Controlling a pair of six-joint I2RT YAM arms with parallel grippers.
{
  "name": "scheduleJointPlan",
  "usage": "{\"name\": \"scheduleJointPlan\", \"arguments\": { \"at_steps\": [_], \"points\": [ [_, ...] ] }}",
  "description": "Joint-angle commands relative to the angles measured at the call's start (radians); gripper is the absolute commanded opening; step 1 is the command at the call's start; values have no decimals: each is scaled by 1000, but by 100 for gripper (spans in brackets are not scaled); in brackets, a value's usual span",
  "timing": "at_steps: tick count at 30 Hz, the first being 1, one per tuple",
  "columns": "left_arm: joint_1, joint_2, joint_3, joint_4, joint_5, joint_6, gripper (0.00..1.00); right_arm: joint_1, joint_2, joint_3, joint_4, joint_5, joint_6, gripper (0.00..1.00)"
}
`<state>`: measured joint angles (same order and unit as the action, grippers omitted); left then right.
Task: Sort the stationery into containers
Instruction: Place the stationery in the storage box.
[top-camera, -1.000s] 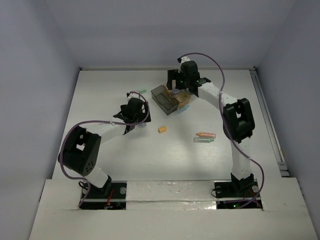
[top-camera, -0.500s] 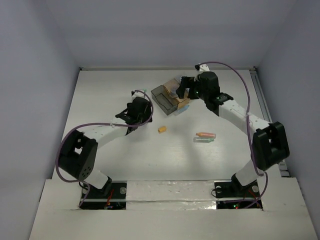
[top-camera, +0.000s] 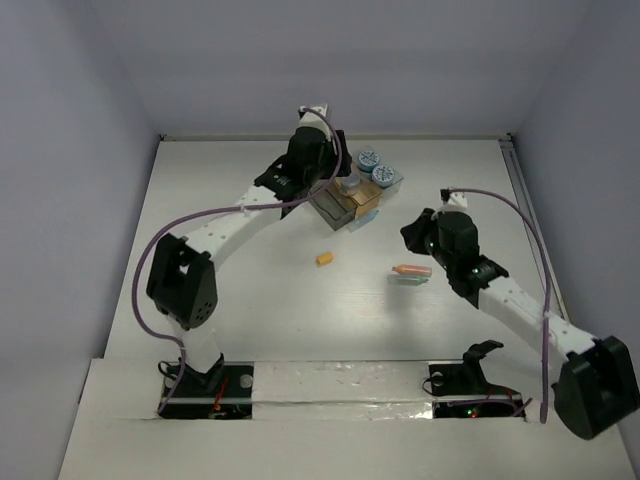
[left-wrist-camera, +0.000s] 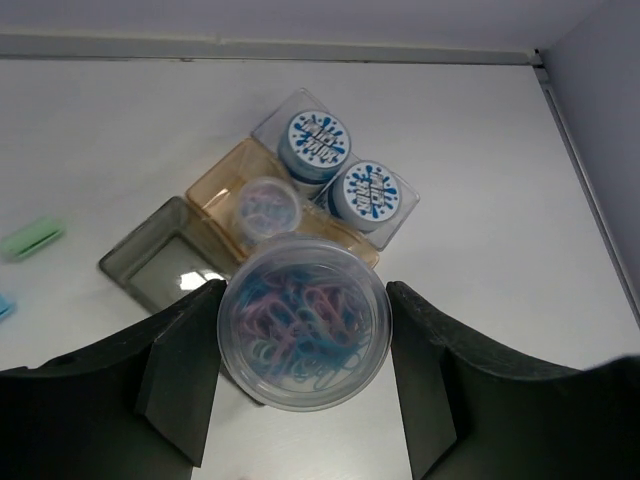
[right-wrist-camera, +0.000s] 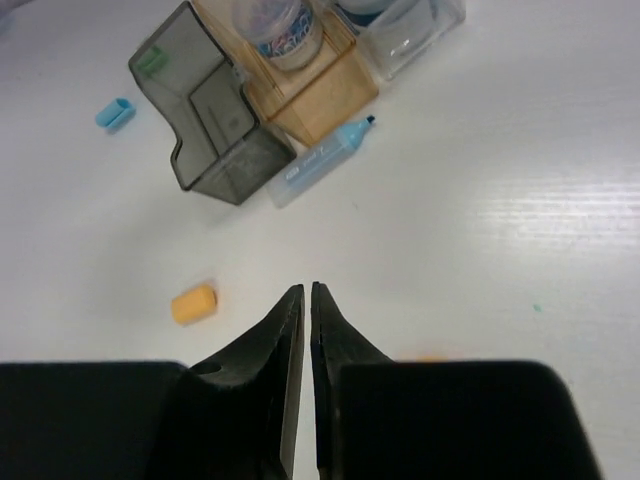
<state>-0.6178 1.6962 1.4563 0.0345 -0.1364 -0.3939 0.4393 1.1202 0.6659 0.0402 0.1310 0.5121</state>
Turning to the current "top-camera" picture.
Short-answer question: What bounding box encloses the clear jar of pins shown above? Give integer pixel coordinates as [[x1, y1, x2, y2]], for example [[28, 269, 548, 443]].
[[336, 174, 361, 196]]

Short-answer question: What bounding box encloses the orange highlighter marker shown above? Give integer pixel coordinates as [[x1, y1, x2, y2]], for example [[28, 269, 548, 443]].
[[392, 264, 432, 278]]

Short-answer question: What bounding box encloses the blue lidded round tin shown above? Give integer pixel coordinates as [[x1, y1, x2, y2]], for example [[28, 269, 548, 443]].
[[356, 149, 380, 173]]

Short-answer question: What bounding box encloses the green highlighter marker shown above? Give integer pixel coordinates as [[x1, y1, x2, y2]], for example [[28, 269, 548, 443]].
[[387, 274, 429, 286]]

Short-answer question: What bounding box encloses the orange marker cap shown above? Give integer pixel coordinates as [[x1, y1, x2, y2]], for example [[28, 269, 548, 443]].
[[316, 252, 334, 266]]

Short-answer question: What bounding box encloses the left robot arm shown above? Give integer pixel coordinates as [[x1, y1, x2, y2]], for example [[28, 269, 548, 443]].
[[146, 125, 352, 395]]

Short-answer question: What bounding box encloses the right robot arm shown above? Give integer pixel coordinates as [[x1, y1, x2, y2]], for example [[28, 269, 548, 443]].
[[400, 208, 639, 440]]

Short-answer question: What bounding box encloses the dark grey plastic container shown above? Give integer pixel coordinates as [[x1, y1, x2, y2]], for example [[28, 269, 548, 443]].
[[311, 187, 357, 231]]

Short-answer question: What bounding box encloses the clear plastic container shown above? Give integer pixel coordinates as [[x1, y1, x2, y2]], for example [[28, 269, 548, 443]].
[[353, 146, 404, 203]]

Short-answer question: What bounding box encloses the amber plastic container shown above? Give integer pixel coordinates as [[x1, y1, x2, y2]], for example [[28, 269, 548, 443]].
[[331, 175, 381, 219]]

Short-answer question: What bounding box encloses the blue highlighter marker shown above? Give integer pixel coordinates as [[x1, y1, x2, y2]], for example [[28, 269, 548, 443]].
[[347, 209, 379, 232]]

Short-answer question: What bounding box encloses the silver foil tape strip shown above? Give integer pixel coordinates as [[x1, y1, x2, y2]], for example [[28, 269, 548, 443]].
[[251, 361, 433, 421]]

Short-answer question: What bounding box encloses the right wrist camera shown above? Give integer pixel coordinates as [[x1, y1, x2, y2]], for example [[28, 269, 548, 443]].
[[440, 189, 468, 211]]

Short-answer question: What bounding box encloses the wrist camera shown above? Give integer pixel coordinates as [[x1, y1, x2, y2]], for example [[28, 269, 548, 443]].
[[440, 189, 468, 211], [298, 103, 329, 123]]

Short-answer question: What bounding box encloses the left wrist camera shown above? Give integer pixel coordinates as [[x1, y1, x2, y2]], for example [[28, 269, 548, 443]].
[[298, 103, 329, 123]]

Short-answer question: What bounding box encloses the aluminium rail right edge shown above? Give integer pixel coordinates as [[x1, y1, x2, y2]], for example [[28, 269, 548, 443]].
[[498, 135, 571, 324]]

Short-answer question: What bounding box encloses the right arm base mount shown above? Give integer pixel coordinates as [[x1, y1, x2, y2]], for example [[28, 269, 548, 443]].
[[421, 340, 531, 419]]

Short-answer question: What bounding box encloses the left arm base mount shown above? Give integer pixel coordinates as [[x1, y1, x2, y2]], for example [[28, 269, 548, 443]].
[[158, 357, 254, 420]]

